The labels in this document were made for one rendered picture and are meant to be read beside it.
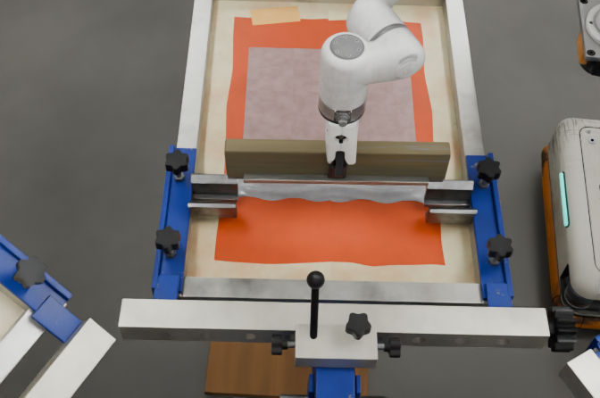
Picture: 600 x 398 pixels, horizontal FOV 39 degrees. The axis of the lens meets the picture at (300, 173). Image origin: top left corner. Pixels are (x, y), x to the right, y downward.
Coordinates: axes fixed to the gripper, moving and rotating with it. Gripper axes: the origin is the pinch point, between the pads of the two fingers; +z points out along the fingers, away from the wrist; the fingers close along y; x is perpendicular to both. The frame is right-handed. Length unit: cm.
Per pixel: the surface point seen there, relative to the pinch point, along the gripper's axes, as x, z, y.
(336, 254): -0.4, 13.7, -10.8
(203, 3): 28, 10, 49
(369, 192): -6.7, 13.2, 2.4
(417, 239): -15.2, 13.9, -7.2
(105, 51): 77, 109, 126
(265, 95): 13.6, 13.8, 26.2
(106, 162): 70, 109, 76
